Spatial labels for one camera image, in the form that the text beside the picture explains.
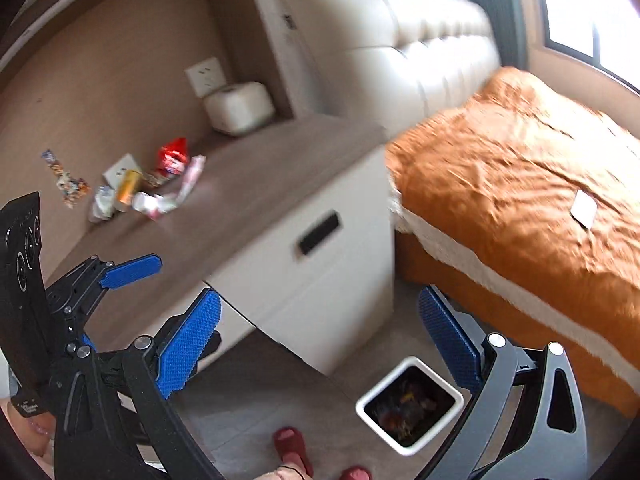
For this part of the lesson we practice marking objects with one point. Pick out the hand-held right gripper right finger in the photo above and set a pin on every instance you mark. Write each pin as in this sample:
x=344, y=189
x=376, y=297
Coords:
x=447, y=337

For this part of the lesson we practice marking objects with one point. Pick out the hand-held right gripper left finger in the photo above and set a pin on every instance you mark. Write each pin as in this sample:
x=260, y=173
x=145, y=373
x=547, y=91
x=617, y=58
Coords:
x=190, y=345

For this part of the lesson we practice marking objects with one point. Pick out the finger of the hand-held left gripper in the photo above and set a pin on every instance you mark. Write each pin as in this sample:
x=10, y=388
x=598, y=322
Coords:
x=132, y=270
x=80, y=345

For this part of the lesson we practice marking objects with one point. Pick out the white square waste bin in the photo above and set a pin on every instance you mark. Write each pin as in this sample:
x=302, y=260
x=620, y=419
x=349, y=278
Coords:
x=372, y=402

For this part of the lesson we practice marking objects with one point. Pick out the person's left hand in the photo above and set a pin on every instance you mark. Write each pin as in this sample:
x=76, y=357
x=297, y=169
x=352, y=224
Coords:
x=30, y=435

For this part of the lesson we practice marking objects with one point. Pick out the white printed crumpled paper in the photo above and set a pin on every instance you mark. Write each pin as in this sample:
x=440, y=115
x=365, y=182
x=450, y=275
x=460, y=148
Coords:
x=152, y=204

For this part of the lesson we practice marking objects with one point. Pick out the white crumpled plastic bag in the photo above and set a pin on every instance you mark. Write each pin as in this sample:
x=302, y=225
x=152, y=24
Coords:
x=102, y=202

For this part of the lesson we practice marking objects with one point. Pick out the orange drink bottle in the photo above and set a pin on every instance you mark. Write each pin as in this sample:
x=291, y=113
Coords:
x=127, y=187

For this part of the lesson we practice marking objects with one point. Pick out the pink packet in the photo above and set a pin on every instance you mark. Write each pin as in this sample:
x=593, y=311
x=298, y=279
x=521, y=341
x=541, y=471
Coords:
x=192, y=175

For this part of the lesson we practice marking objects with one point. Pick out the strip of picture stickers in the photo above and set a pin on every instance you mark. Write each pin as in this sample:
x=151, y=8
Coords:
x=65, y=177

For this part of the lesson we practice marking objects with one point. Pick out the red snack bag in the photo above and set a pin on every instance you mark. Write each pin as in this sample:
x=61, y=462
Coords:
x=172, y=157

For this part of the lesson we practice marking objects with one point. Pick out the white drawer cabinet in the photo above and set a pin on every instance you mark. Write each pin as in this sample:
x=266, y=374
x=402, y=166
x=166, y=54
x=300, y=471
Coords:
x=340, y=285

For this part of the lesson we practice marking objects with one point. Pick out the person's leg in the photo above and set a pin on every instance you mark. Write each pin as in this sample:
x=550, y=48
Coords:
x=280, y=474

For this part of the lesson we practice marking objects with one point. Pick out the bed with orange blanket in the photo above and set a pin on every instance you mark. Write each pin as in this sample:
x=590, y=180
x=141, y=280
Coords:
x=525, y=200

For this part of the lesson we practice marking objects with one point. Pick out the white card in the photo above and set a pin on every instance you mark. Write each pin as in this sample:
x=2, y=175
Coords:
x=584, y=208

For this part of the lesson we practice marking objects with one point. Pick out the cream padded headboard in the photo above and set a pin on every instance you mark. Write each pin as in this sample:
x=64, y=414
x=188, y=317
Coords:
x=400, y=45

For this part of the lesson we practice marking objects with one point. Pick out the grey-blue curtain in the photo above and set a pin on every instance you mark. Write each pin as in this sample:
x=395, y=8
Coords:
x=495, y=5

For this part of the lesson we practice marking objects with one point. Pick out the dark framed window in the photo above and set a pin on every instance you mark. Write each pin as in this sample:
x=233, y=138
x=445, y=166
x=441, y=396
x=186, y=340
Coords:
x=590, y=10

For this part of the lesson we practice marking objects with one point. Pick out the white wall socket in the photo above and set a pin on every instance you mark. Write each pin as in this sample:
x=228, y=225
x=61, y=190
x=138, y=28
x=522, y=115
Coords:
x=205, y=76
x=117, y=170

